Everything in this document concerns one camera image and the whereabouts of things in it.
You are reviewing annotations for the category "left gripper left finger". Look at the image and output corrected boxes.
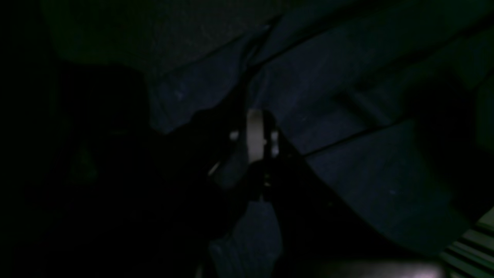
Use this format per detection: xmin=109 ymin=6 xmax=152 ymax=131
xmin=154 ymin=110 xmax=254 ymax=240

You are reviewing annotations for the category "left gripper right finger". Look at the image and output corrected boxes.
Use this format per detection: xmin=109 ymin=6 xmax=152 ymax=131
xmin=263 ymin=111 xmax=386 ymax=260

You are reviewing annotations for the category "dark grey t-shirt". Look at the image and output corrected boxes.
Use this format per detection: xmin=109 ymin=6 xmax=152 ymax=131
xmin=148 ymin=0 xmax=493 ymax=278

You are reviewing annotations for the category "black felt table cover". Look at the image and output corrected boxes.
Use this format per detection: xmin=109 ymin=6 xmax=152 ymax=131
xmin=40 ymin=0 xmax=299 ymax=73

